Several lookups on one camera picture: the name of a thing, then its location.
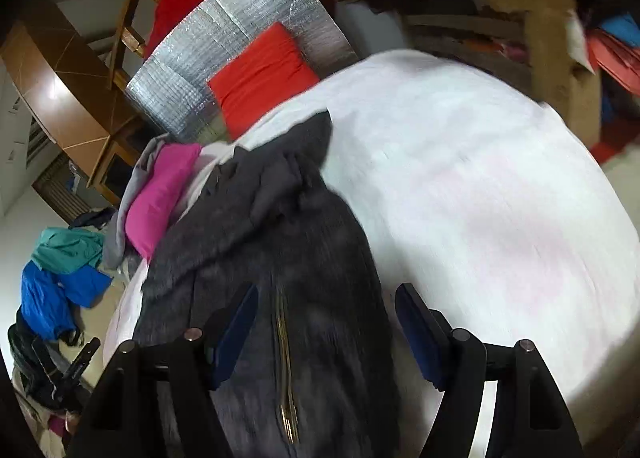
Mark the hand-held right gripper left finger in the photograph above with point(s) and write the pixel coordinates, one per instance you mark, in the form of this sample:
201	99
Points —
235	333

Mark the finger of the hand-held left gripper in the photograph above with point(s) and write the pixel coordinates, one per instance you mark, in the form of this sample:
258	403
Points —
82	363

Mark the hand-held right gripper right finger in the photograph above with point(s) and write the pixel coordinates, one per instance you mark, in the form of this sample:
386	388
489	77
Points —
420	333

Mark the black quilted jacket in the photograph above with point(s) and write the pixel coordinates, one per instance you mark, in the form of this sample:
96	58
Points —
300	248

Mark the blue jacket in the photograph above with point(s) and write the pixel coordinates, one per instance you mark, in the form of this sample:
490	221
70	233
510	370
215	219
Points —
45	298

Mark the teal shirt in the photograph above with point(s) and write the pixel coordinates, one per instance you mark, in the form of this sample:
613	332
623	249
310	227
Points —
65	250

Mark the grey folded cloth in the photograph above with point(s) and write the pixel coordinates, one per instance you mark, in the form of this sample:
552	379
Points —
117	238

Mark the pink pillow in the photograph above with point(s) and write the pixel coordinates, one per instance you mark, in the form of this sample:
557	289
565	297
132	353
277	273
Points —
160	198

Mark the white blanket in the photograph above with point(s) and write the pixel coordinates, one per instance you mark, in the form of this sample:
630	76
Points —
475	188

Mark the red pillow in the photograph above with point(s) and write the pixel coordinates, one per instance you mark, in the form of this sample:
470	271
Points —
260	77

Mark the brown wooden cabinet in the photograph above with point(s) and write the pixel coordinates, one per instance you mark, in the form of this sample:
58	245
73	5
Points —
60	102

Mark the silver foil insulation panel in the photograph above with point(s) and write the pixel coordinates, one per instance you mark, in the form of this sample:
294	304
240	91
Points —
200	67

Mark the wooden table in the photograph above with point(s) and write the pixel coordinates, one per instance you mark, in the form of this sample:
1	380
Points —
550	27

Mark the red fabric bundle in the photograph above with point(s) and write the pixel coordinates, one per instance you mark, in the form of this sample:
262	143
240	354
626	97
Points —
615	57

